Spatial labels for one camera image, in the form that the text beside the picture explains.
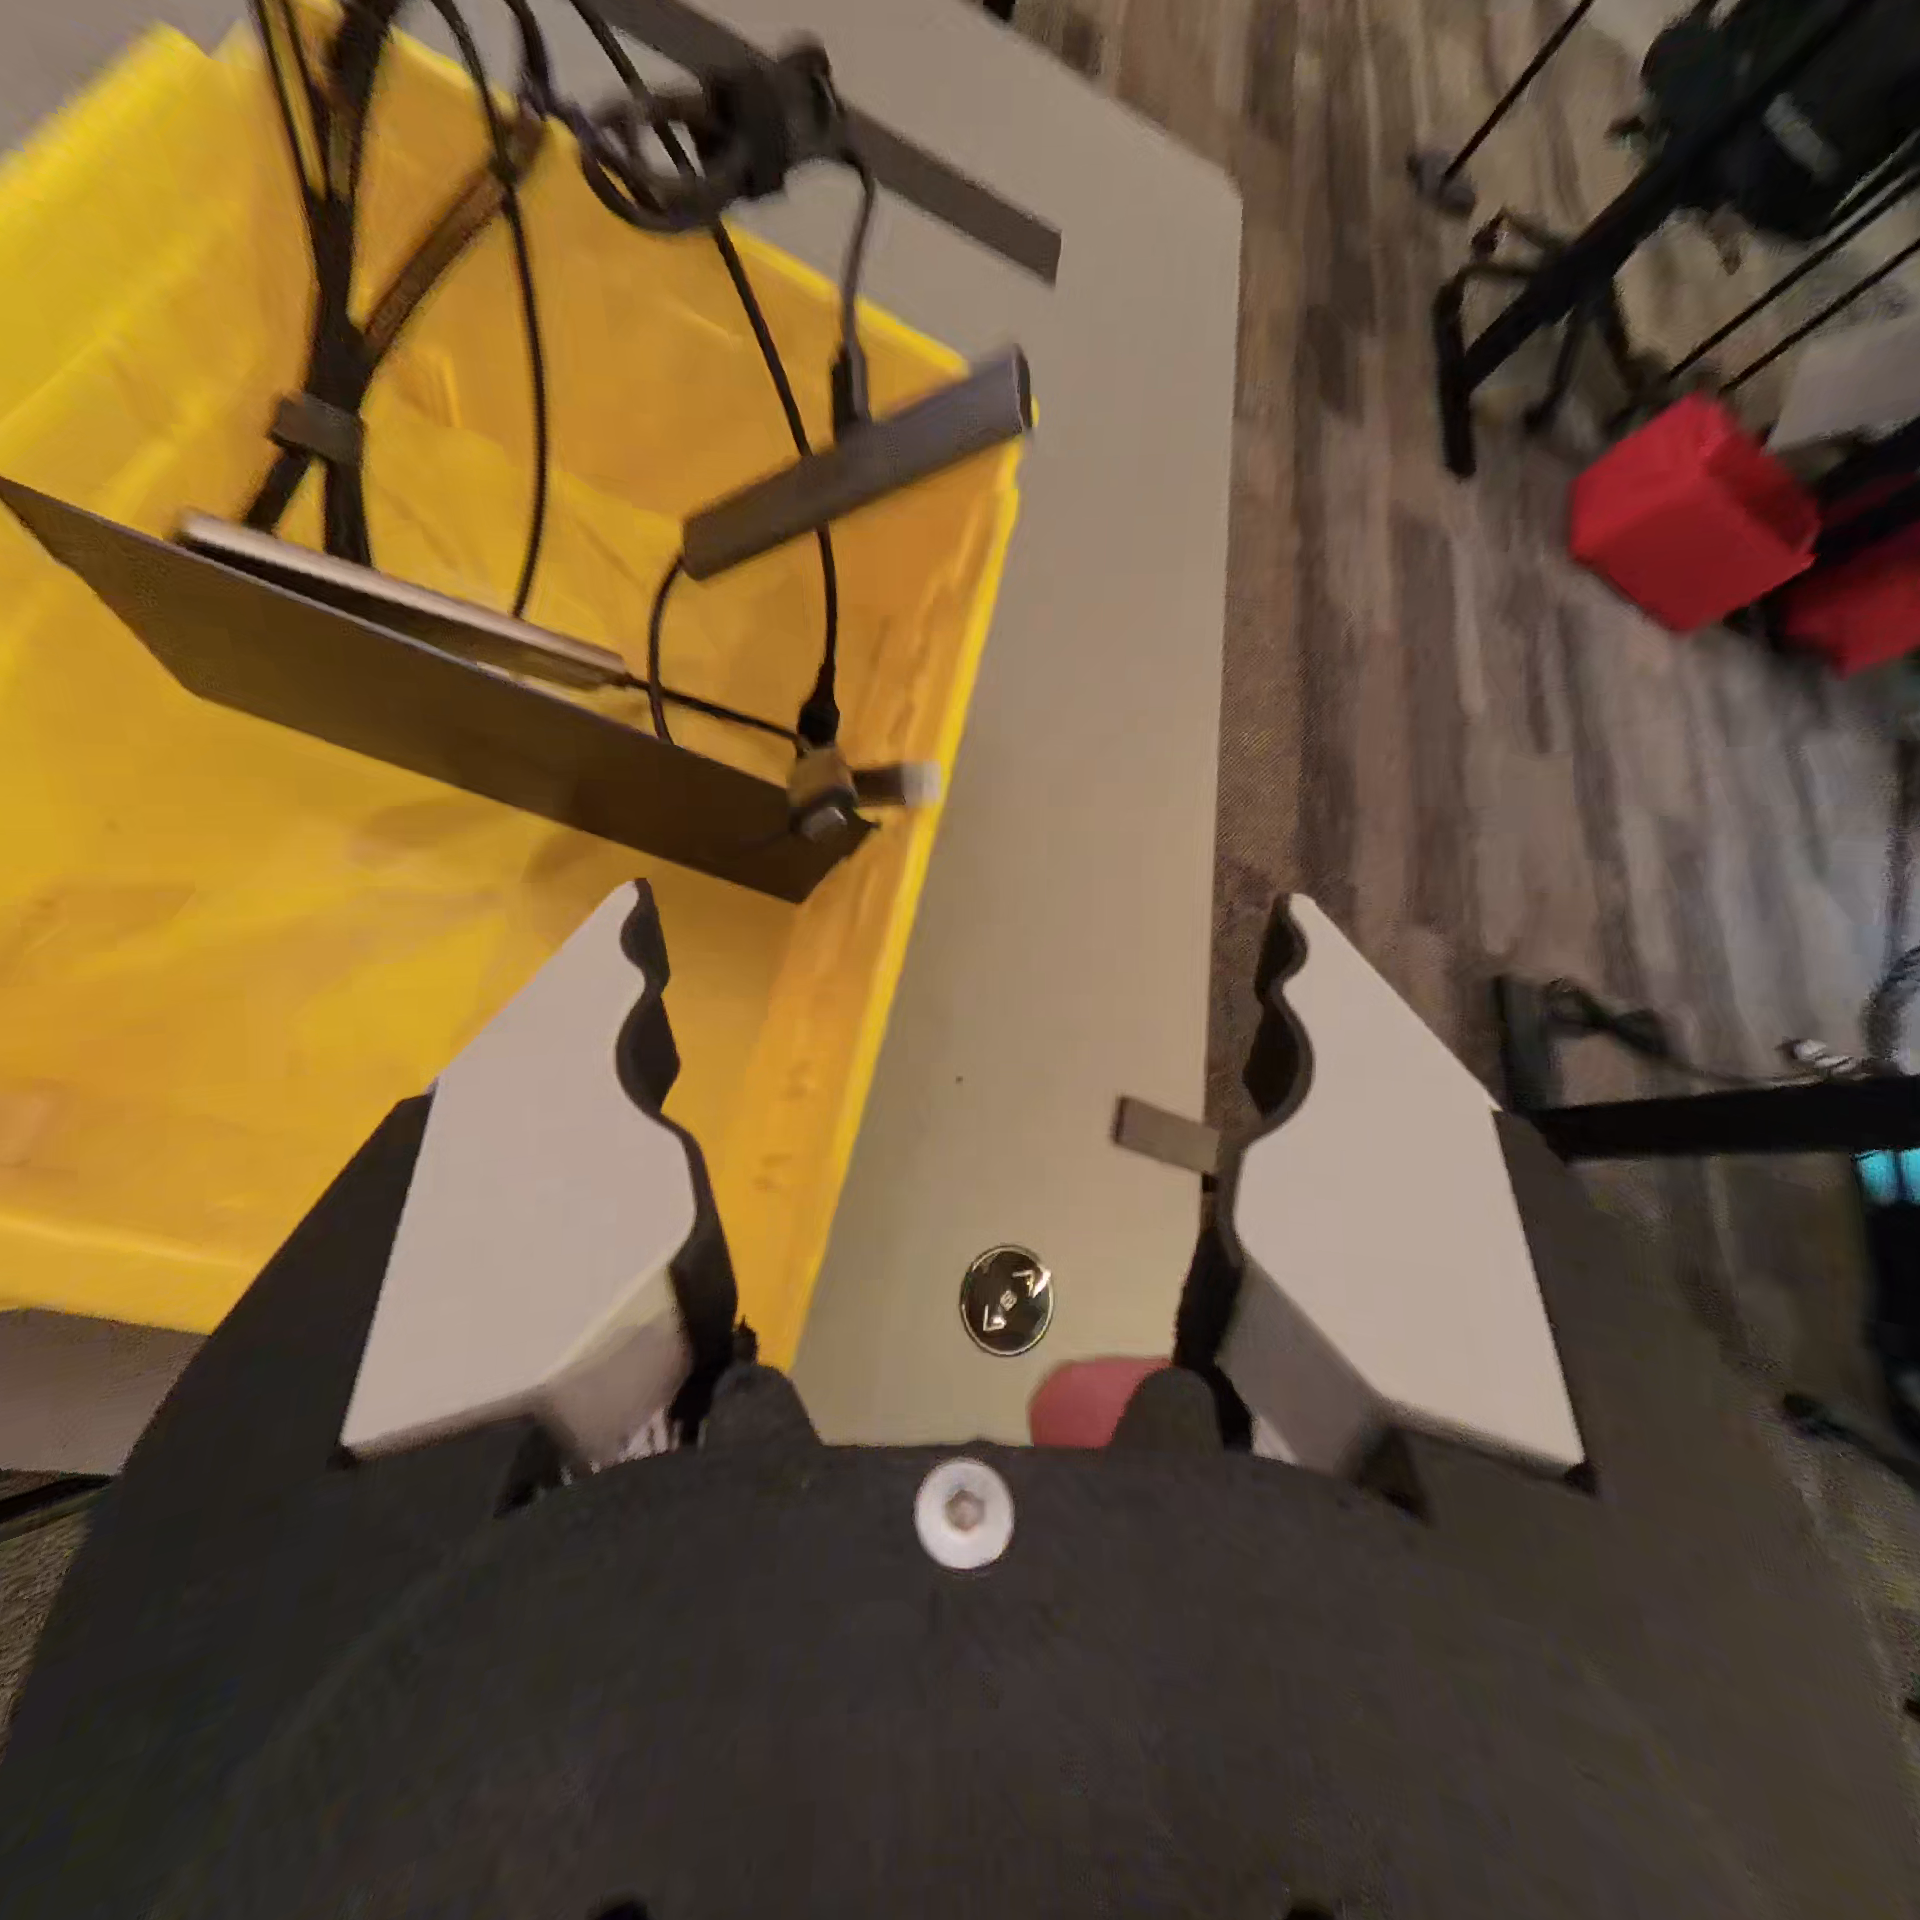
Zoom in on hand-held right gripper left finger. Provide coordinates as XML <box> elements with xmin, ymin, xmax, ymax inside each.
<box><xmin>337</xmin><ymin>878</ymin><xmax>742</xmax><ymax>1462</ymax></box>

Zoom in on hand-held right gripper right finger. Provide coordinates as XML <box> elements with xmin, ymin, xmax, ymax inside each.
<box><xmin>1195</xmin><ymin>890</ymin><xmax>1589</xmax><ymax>1478</ymax></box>

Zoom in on yellow plastic bin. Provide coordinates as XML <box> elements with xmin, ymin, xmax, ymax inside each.
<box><xmin>0</xmin><ymin>16</ymin><xmax>1028</xmax><ymax>1367</ymax></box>

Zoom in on grey usb hub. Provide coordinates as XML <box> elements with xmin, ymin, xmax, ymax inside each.
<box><xmin>676</xmin><ymin>345</ymin><xmax>1040</xmax><ymax>584</ymax></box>

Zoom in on round metal table grommet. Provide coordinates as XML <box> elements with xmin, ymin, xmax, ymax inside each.
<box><xmin>958</xmin><ymin>1252</ymin><xmax>1055</xmax><ymax>1355</ymax></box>

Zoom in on black bin divider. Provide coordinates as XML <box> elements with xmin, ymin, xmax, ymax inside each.
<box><xmin>0</xmin><ymin>476</ymin><xmax>908</xmax><ymax>905</ymax></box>

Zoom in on red storage box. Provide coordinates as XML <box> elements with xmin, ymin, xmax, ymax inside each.
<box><xmin>1770</xmin><ymin>512</ymin><xmax>1920</xmax><ymax>676</ymax></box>
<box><xmin>1565</xmin><ymin>391</ymin><xmax>1822</xmax><ymax>636</ymax></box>

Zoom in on black equipment bag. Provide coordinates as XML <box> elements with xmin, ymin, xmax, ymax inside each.
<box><xmin>1636</xmin><ymin>0</ymin><xmax>1920</xmax><ymax>249</ymax></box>

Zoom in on small grey table bracket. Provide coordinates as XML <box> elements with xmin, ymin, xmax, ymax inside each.
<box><xmin>1112</xmin><ymin>1097</ymin><xmax>1229</xmax><ymax>1181</ymax></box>

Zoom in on black metal frame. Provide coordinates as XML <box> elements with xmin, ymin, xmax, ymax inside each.
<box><xmin>1496</xmin><ymin>976</ymin><xmax>1920</xmax><ymax>1178</ymax></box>
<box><xmin>1432</xmin><ymin>137</ymin><xmax>1920</xmax><ymax>483</ymax></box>

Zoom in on black bundled cable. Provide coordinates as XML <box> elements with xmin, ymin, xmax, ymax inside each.
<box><xmin>239</xmin><ymin>0</ymin><xmax>570</xmax><ymax>648</ymax></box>

